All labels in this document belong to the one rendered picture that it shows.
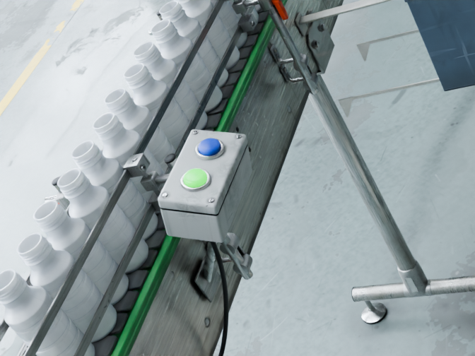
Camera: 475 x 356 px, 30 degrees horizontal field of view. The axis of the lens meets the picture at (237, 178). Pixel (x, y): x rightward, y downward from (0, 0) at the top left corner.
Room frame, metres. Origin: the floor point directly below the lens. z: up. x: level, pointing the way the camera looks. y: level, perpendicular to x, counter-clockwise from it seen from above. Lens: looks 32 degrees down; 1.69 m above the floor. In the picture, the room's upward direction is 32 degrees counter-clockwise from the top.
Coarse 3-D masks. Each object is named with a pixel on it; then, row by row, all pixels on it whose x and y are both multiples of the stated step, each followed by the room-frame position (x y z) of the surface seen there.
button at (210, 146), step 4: (204, 140) 1.02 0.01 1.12; (208, 140) 1.02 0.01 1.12; (212, 140) 1.02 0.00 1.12; (216, 140) 1.01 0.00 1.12; (200, 144) 1.02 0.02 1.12; (204, 144) 1.01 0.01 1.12; (208, 144) 1.01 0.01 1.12; (212, 144) 1.01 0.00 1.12; (216, 144) 1.01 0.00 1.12; (220, 144) 1.01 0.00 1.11; (200, 148) 1.01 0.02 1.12; (204, 148) 1.01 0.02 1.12; (208, 148) 1.00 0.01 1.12; (212, 148) 1.00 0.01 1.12; (216, 148) 1.00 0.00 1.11; (220, 148) 1.00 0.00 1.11; (200, 152) 1.01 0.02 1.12; (204, 152) 1.00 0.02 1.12; (208, 152) 1.00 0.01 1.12; (212, 152) 1.00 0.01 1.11; (216, 152) 1.00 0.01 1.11
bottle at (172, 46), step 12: (156, 24) 1.35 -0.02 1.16; (168, 24) 1.32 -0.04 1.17; (156, 36) 1.33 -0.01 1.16; (168, 36) 1.32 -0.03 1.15; (180, 36) 1.33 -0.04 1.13; (168, 48) 1.32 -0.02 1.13; (180, 48) 1.31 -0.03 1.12; (180, 60) 1.31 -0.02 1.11; (192, 72) 1.31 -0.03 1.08; (204, 72) 1.32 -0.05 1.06; (192, 84) 1.31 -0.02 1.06; (204, 84) 1.31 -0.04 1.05; (216, 96) 1.31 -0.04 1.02
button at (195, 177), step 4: (188, 172) 0.97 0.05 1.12; (192, 172) 0.97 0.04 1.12; (196, 172) 0.97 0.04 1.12; (200, 172) 0.96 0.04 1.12; (204, 172) 0.96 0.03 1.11; (184, 176) 0.97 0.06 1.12; (188, 176) 0.96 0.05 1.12; (192, 176) 0.96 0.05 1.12; (196, 176) 0.96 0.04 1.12; (200, 176) 0.96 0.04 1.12; (204, 176) 0.96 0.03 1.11; (184, 180) 0.96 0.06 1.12; (188, 180) 0.96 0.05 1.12; (192, 180) 0.96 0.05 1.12; (196, 180) 0.95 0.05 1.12; (200, 180) 0.95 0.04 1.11; (204, 180) 0.95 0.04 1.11; (188, 184) 0.95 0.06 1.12; (192, 184) 0.95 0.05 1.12; (196, 184) 0.95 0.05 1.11; (200, 184) 0.95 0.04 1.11
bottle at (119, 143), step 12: (96, 120) 1.16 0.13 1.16; (108, 120) 1.16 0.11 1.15; (96, 132) 1.14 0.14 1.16; (108, 132) 1.13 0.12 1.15; (120, 132) 1.13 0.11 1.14; (132, 132) 1.15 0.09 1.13; (108, 144) 1.13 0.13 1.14; (120, 144) 1.13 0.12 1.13; (132, 144) 1.12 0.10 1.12; (108, 156) 1.13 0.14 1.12; (120, 156) 1.12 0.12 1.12; (156, 168) 1.13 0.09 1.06; (132, 180) 1.12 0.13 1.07; (144, 192) 1.12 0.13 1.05
